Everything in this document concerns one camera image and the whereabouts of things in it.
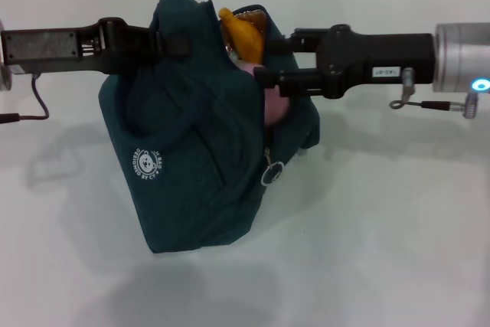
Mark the yellow toy banana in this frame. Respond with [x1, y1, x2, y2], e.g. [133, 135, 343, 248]
[217, 7, 266, 64]

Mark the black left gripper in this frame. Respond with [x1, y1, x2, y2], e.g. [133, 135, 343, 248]
[0, 16, 154, 75]

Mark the dark teal insulated lunch bag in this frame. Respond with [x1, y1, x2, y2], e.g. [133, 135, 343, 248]
[98, 0, 322, 254]

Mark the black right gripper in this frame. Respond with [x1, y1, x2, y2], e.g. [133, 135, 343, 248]
[253, 23, 437, 100]

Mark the pink toy peach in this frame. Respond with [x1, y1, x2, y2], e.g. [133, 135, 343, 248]
[239, 60, 294, 128]

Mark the clear zipper pull ring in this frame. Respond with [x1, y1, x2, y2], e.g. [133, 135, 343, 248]
[261, 161, 285, 186]

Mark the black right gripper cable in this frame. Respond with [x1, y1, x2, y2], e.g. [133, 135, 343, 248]
[389, 68, 479, 119]

